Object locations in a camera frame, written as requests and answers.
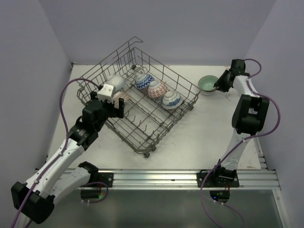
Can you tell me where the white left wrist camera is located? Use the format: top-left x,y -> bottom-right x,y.
97,84 -> 115,103

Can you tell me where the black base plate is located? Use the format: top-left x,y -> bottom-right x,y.
196,172 -> 240,188
89,172 -> 114,188

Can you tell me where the plain white bowl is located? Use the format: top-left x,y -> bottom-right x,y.
200,90 -> 216,96

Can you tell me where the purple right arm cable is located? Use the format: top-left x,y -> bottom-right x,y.
200,58 -> 282,228

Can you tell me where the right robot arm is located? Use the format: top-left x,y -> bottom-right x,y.
208,59 -> 270,187

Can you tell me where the grey wire dish rack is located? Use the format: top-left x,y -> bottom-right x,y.
81,37 -> 200,158

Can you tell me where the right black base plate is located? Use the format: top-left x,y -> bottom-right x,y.
196,172 -> 240,188

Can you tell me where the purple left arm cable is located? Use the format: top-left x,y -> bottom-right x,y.
9,78 -> 103,228

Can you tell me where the blue zigzag bowl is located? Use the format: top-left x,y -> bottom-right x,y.
135,73 -> 154,90

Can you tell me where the blue floral white bowl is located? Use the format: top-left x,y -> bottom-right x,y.
162,91 -> 183,110

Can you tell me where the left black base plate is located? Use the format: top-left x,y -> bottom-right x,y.
89,172 -> 114,188

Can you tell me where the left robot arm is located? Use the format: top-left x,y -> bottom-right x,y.
11,92 -> 125,228

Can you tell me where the red dotted pattern bowl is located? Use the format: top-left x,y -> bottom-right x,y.
114,91 -> 131,108

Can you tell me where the pale green bowl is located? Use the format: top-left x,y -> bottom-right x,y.
198,75 -> 218,92

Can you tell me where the red lattice bowl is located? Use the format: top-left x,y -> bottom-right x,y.
147,80 -> 169,98

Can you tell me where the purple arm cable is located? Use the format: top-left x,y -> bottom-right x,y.
9,78 -> 103,228
200,58 -> 282,228

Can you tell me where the aluminium mounting rail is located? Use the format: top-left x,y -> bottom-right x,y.
97,170 -> 280,190

